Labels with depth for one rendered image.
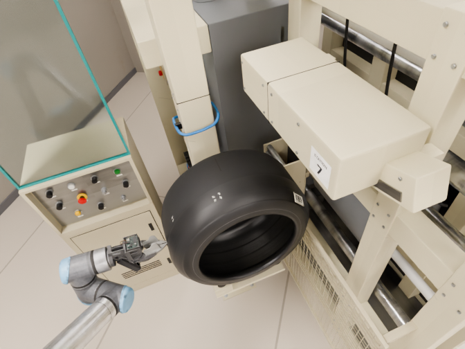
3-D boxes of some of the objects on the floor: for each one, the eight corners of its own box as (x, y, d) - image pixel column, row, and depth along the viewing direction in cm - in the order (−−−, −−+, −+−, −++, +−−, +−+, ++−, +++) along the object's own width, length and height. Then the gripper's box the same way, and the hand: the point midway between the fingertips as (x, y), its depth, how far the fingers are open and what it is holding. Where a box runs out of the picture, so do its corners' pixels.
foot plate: (212, 269, 245) (212, 269, 244) (243, 257, 250) (243, 256, 248) (223, 300, 227) (223, 300, 226) (257, 287, 232) (257, 285, 230)
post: (223, 274, 242) (59, -285, 62) (239, 268, 244) (125, -290, 64) (228, 289, 233) (57, -312, 53) (245, 282, 235) (133, -317, 55)
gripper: (106, 260, 108) (167, 242, 113) (105, 239, 114) (162, 224, 119) (113, 273, 113) (170, 255, 119) (111, 253, 120) (165, 237, 125)
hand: (164, 244), depth 121 cm, fingers closed
